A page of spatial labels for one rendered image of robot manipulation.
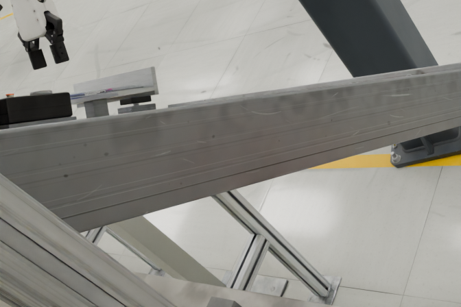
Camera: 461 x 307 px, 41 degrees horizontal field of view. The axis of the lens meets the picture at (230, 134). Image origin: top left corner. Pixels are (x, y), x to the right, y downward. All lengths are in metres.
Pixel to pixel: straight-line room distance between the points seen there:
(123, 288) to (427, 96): 0.42
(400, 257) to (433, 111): 1.03
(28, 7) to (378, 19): 0.79
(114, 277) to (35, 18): 1.03
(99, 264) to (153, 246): 1.27
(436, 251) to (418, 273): 0.07
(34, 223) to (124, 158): 0.09
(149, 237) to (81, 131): 1.23
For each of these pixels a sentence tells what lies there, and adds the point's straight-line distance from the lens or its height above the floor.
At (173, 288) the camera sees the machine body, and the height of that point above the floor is 0.62.
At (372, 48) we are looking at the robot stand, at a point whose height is 0.41.
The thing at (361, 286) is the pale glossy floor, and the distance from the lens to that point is 1.68.
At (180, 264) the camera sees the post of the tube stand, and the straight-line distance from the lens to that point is 1.64.
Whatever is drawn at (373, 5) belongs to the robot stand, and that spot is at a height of 0.52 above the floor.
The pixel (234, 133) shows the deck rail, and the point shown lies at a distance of 0.42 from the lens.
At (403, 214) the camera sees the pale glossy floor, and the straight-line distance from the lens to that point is 1.74.
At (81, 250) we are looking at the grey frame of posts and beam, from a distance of 0.30.
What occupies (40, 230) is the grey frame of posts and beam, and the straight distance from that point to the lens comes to 0.29.
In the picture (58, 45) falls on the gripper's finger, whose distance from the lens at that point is 1.30.
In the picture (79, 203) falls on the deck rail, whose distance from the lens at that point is 0.35.
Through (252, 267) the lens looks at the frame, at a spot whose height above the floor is 0.30.
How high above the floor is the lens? 1.29
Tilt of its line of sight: 32 degrees down
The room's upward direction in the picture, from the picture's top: 43 degrees counter-clockwise
